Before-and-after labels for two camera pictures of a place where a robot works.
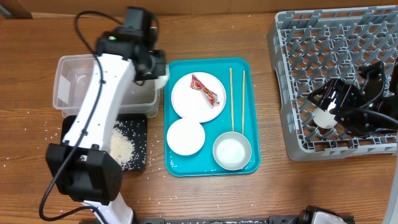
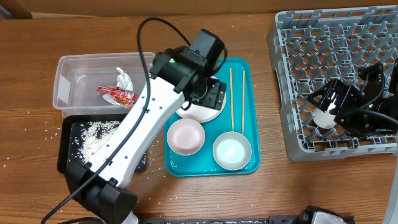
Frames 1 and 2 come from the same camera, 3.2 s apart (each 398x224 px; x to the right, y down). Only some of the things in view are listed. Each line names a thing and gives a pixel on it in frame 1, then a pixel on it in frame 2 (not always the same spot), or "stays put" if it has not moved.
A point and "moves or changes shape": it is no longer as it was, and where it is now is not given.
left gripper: x=161 y=70 -> x=214 y=94
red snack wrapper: x=196 y=83 moves or changes shape
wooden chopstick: x=243 y=101 stays put
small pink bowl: x=186 y=137 stays put
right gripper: x=347 y=93 stays put
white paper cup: x=324 y=119 stays put
